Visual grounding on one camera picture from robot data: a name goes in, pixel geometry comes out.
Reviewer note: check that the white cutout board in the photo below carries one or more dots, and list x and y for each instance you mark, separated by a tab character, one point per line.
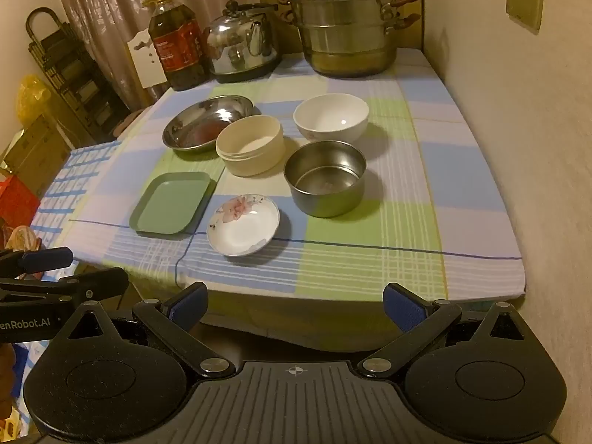
145	62

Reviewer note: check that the deep stainless steel bowl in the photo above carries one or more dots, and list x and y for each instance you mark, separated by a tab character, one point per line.
323	201

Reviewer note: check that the cooking oil bottle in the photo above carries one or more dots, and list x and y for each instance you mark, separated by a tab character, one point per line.
178	46

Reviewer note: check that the checked pastel tablecloth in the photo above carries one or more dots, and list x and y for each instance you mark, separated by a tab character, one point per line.
379	240

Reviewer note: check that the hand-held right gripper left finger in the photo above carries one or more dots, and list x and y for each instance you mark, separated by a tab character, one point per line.
192	304

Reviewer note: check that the beige patterned curtain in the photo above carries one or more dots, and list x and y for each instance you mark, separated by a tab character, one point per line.
106	4

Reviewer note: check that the stainless steel kettle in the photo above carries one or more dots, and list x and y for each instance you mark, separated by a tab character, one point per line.
236	48

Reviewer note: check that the black folded metal rack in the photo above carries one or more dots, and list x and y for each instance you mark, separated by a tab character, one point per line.
69	78

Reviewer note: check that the stainless steel steamer pot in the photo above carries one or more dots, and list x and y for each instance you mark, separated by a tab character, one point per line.
347	32

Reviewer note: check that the blue checked cloth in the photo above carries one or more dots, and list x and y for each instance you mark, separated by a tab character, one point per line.
78	180

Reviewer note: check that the cream plastic bowl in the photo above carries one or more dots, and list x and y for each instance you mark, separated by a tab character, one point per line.
249	159

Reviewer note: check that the green square plate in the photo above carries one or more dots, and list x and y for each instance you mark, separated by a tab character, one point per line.
169	206

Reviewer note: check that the shallow stainless steel plate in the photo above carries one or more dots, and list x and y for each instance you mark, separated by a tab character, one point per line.
194	125

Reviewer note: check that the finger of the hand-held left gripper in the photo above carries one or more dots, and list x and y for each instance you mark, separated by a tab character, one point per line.
92	284
46	260

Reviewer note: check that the white floral saucer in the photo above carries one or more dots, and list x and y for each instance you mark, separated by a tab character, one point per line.
243	233

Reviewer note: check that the red crate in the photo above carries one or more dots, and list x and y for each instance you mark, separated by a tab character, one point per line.
18	201

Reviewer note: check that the yellow plastic bag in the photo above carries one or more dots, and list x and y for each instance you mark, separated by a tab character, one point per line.
32	99

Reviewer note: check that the cardboard box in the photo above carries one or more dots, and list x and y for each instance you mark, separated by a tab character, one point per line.
37	148

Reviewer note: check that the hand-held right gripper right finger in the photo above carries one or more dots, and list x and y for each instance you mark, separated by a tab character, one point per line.
403	309

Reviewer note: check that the white ceramic bowl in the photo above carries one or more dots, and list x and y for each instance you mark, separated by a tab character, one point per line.
330	115

